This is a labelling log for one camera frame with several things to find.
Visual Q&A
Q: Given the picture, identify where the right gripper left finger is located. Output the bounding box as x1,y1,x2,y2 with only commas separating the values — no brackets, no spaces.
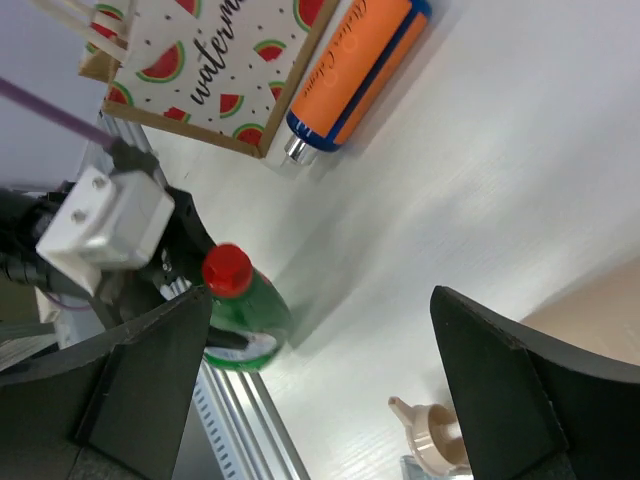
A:
1,287,211,479

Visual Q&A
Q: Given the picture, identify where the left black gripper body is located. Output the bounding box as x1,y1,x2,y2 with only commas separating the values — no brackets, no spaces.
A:
1,184,214,323

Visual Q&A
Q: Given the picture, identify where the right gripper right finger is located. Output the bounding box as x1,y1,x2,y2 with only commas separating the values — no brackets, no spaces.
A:
430,286,639,479

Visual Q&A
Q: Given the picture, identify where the green dish soap bottle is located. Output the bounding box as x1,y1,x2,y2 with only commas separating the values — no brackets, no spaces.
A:
202,243,295,372

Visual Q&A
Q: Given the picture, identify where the orange blue spray bottle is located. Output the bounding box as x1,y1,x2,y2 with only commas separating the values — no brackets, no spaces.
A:
285,0,432,165

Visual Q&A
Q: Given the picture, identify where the beige pump lotion bottle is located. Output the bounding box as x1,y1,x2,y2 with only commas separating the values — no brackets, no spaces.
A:
388,261,639,478

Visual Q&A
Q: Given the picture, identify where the silver toothpaste tube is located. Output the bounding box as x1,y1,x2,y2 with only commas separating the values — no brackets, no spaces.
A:
400,455,433,480

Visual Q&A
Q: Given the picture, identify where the aluminium mounting rail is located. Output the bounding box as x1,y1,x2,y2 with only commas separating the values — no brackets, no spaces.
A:
89,109,311,480

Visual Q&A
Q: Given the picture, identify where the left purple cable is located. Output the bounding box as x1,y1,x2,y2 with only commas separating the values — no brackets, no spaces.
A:
0,77,121,151

